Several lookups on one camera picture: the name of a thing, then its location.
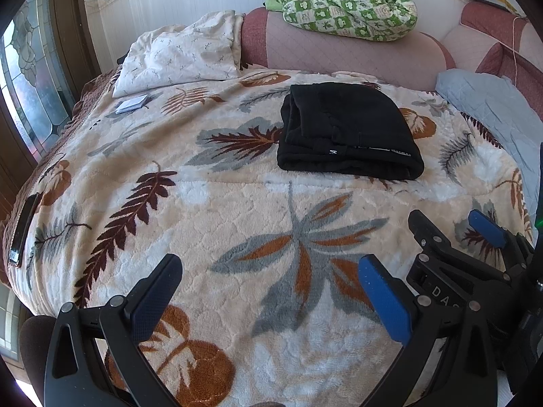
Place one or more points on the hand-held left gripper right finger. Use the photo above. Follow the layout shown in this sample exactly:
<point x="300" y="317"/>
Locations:
<point x="386" y="301"/>

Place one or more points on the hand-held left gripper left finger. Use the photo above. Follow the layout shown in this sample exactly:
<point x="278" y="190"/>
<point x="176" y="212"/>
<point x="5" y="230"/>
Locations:
<point x="148" y="301"/>

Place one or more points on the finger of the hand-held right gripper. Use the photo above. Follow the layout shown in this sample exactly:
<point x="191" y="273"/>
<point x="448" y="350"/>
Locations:
<point x="426" y="235"/>
<point x="488" y="229"/>

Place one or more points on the black pants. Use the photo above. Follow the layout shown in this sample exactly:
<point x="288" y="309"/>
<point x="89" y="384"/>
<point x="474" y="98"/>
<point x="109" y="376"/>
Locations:
<point x="339" y="127"/>

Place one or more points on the dark brown chair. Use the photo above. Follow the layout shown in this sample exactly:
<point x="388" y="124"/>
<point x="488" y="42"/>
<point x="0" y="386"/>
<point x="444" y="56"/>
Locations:
<point x="34" y="347"/>

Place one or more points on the light blue cloth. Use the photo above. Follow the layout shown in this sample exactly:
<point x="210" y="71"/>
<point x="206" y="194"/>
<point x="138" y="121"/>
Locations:
<point x="496" y="101"/>

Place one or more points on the leaf print fleece blanket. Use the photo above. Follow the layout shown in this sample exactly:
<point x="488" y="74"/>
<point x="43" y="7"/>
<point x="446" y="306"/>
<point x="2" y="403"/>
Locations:
<point x="237" y="203"/>

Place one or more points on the black phone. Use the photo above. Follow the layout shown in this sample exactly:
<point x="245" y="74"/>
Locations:
<point x="23" y="233"/>

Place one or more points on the small white booklet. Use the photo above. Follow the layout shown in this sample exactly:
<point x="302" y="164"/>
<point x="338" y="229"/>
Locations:
<point x="132" y="103"/>

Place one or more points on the pink padded headboard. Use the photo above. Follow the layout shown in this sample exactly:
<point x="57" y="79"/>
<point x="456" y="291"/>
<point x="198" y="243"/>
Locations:
<point x="339" y="51"/>

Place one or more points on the brown quilted bedspread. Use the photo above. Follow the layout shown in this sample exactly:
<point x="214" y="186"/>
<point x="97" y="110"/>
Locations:
<point x="95" y="87"/>

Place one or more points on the green checked quilt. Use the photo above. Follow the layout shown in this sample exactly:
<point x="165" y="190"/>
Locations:
<point x="348" y="4"/>

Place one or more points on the white printed pillow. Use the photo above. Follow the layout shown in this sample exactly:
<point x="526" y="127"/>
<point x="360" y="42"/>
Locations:
<point x="182" y="55"/>

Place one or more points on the stained glass window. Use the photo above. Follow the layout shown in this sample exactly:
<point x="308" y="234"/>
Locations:
<point x="34" y="72"/>

